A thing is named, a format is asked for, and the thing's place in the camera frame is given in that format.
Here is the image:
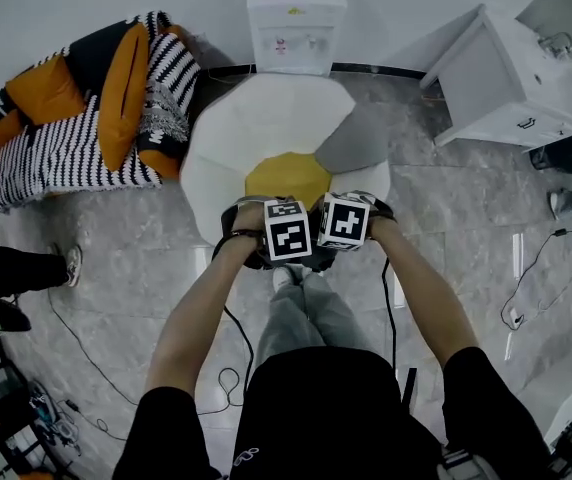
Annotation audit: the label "black floor cable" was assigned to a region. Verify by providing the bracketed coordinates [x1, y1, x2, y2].
[47, 287, 142, 407]
[499, 227, 572, 329]

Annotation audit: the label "person's left forearm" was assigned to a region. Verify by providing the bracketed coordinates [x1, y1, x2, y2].
[144, 230, 267, 397]

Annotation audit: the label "grey patterned knit throw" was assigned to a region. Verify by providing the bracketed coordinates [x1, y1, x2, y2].
[137, 86, 191, 159]

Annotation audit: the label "dark grey backpack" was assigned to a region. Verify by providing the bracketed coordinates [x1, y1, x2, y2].
[240, 202, 340, 273]

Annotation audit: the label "large orange cushion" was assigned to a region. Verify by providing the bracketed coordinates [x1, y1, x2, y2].
[96, 21, 151, 173]

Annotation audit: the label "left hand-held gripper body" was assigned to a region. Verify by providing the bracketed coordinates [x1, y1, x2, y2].
[220, 196, 314, 262]

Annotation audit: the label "white side unit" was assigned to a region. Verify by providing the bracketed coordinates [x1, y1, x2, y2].
[515, 345, 572, 452]

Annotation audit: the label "white flower-shaped chair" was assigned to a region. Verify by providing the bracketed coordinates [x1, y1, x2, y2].
[179, 71, 392, 248]

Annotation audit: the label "grey strapped pouch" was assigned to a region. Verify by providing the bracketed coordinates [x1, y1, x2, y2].
[437, 446, 500, 480]

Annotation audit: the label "person's black shirt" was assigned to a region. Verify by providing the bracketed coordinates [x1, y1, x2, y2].
[112, 345, 553, 480]

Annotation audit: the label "white cabinet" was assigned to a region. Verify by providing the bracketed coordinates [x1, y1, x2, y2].
[419, 2, 572, 150]

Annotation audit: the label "person's left hand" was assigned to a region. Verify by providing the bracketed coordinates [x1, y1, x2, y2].
[230, 201, 267, 234]

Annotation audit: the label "person's right forearm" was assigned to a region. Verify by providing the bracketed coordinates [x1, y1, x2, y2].
[368, 216, 480, 367]

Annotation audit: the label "black white striped blanket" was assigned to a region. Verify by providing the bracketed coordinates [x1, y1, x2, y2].
[0, 10, 202, 212]

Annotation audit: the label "small orange cushion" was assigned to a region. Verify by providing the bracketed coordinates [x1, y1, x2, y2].
[0, 109, 30, 147]

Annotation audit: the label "square orange cushion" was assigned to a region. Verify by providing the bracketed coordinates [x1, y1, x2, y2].
[4, 55, 88, 127]

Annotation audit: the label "black cushion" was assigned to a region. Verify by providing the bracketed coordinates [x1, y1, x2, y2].
[63, 19, 140, 94]

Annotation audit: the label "right hand-held gripper cable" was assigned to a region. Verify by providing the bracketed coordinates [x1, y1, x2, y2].
[381, 257, 400, 374]

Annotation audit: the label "metal faucet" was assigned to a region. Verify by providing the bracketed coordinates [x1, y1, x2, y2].
[538, 31, 572, 60]

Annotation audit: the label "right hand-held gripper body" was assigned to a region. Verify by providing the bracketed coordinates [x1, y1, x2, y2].
[315, 189, 397, 253]

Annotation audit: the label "person's grey trousers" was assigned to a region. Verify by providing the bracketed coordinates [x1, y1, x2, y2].
[254, 267, 373, 369]

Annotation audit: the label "person's white shoe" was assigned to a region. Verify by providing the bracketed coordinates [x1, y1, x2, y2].
[272, 265, 298, 293]

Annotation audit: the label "hand-held gripper cable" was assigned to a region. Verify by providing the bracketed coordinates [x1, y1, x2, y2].
[218, 305, 257, 409]
[381, 257, 400, 374]

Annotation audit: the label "left hand-held gripper cable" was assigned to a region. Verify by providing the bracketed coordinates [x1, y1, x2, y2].
[218, 305, 257, 409]

